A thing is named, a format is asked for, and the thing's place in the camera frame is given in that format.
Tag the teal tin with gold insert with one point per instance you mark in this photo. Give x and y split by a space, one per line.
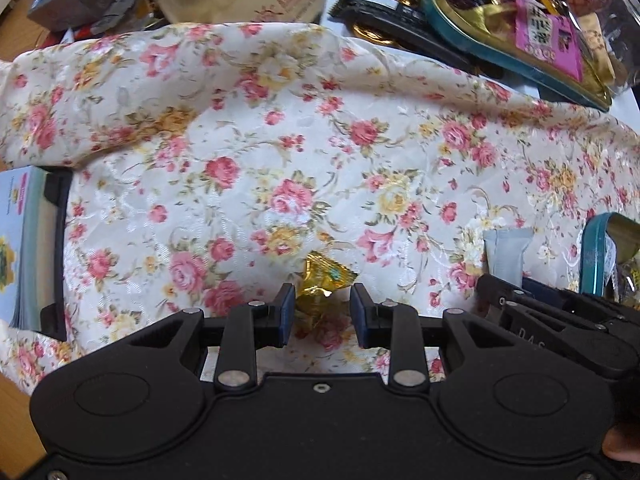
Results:
480 35

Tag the gold wrapped snack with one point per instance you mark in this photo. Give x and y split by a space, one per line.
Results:
597 55

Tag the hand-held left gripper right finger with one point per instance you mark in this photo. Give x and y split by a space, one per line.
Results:
360 317

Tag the grey snack packet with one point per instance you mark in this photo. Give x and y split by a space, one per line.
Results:
507 252

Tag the clear brown snack packet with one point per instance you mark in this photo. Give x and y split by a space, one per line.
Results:
626 277

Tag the floral tablecloth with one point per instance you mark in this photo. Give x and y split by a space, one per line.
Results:
250 135

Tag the pink snack packet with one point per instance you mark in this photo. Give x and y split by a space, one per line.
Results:
550 35

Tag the person's right hand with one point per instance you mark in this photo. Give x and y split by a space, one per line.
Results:
621 447

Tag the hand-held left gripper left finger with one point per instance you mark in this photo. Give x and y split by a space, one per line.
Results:
286 317

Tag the yellow foil candy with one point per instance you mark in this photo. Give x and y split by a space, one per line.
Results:
322 280

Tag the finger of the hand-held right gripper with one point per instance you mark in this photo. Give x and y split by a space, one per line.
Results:
545 291
497 292

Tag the black remote control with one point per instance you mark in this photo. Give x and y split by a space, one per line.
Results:
400 25

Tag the light blue magazine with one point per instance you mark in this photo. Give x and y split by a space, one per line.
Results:
22 250

